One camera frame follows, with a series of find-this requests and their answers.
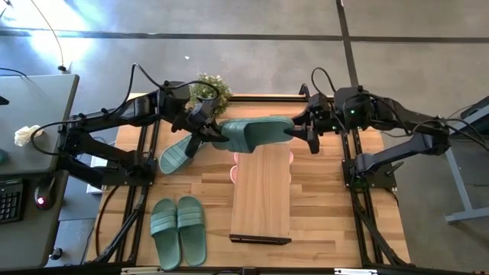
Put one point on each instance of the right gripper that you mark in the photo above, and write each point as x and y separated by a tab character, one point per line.
321	122

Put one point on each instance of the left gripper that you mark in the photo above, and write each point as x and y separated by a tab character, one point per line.
198	128

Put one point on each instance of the wooden shelf with black feet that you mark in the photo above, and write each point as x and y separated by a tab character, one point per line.
261	198

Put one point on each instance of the small green potted plant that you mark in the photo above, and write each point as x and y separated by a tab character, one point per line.
223	91

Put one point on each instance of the white power strip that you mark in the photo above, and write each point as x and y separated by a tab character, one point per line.
94	188

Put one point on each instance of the silver aluminium extrusion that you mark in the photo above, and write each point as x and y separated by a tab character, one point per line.
141	271
355	272

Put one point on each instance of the grey metal side table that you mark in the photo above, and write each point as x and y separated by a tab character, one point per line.
459	183

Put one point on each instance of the black computer mouse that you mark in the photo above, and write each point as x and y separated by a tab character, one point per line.
45	195

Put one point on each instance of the light grey desk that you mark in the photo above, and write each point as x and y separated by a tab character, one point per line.
38	99

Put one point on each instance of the crumpled white tissue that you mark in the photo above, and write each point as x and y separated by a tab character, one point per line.
24	135

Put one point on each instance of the black desk foot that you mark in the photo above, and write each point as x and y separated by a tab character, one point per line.
56	253

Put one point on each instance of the dark grey desk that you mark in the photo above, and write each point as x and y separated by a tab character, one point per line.
30	237

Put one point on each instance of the black keyboard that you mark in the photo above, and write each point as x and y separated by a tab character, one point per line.
10	200

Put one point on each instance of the small black desk object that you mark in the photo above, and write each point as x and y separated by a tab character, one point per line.
3	101

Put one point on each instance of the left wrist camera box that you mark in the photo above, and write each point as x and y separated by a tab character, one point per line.
202	110

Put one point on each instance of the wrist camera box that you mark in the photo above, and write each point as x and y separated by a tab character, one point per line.
202	110
319	102

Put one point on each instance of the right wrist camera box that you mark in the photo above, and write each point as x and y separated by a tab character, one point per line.
319	102

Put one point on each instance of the black aluminium table frame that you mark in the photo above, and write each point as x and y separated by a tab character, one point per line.
267	98

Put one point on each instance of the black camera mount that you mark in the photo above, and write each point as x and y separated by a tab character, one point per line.
248	271

